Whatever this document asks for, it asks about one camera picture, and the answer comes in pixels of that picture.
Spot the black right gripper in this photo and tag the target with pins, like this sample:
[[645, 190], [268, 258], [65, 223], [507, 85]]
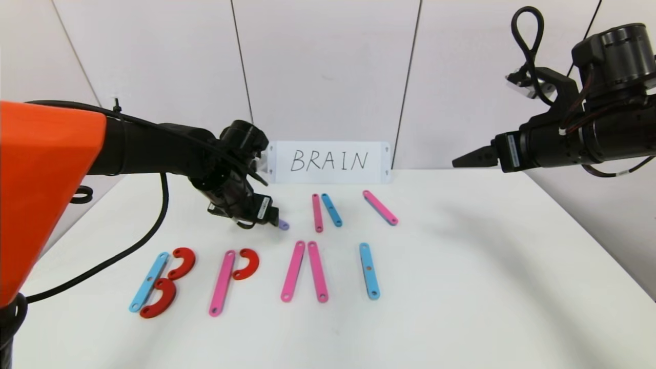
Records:
[[512, 151]]

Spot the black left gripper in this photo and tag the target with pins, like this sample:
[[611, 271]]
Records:
[[264, 208]]

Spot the short purple bar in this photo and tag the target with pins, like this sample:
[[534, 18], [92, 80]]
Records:
[[284, 225]]

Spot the long pink bar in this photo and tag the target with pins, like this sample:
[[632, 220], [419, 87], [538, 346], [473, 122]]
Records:
[[293, 270], [318, 212], [222, 282], [318, 271]]

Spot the red C-shaped piece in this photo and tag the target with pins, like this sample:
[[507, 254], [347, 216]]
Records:
[[185, 261], [169, 297], [251, 264]]

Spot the short blue bar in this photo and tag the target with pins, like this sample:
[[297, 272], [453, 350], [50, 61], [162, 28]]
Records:
[[331, 209]]

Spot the orange and black left arm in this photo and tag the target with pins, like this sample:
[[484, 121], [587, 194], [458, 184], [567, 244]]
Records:
[[51, 179]]

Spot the white sign reading BRAIN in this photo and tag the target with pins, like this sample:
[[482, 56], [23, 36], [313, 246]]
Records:
[[307, 174]]

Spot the pink bar on blue bar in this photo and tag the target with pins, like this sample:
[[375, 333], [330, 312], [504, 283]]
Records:
[[380, 207]]

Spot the long blue bar orange underside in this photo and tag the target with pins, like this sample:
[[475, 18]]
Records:
[[148, 282], [369, 279]]

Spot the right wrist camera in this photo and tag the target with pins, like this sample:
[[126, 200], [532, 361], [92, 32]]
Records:
[[530, 82]]

